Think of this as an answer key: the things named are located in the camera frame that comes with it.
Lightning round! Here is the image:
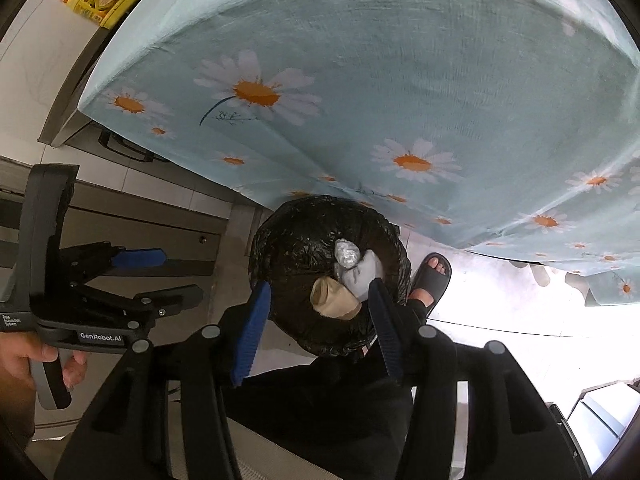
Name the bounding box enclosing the white crumpled tissue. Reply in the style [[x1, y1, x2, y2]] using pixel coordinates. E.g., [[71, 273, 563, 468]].
[[336, 251, 386, 303]]

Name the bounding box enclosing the crumpled silver foil ball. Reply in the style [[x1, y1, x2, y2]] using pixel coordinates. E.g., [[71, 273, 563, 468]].
[[334, 239, 361, 270]]

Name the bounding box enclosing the black slipper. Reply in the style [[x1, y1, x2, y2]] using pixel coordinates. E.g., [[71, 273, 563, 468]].
[[407, 252, 453, 318]]

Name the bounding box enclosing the person's left hand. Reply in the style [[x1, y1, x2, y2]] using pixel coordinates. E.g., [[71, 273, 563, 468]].
[[0, 332, 88, 401]]

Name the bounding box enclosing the grey kitchen cabinet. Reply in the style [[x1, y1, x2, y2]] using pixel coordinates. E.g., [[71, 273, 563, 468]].
[[0, 155, 261, 281]]

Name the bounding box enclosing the trash bin with black bag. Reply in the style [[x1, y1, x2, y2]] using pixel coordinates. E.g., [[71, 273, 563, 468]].
[[248, 195, 413, 358]]

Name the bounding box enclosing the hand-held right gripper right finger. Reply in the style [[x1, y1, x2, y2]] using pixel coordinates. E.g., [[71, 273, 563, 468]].
[[367, 280, 591, 480]]

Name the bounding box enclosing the person's foot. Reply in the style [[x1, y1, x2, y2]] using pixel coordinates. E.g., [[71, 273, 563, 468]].
[[410, 256, 447, 311]]

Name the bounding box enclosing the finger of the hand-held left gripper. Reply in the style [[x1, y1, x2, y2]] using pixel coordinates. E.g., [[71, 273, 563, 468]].
[[56, 242, 167, 283], [70, 282, 204, 328]]

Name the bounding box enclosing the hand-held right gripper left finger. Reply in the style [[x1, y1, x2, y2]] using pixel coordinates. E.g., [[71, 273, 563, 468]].
[[55, 280, 273, 480]]

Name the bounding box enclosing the beige crumpled paper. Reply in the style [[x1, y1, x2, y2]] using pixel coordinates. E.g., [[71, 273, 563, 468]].
[[310, 277, 362, 320]]

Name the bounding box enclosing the grey white box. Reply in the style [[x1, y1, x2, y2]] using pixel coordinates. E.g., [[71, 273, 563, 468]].
[[550, 377, 640, 461]]

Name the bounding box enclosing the light blue daisy tablecloth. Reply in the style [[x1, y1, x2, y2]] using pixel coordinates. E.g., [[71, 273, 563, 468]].
[[77, 0, 640, 306]]

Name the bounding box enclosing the person's left forearm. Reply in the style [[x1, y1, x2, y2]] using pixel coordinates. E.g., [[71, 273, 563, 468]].
[[0, 385, 37, 443]]

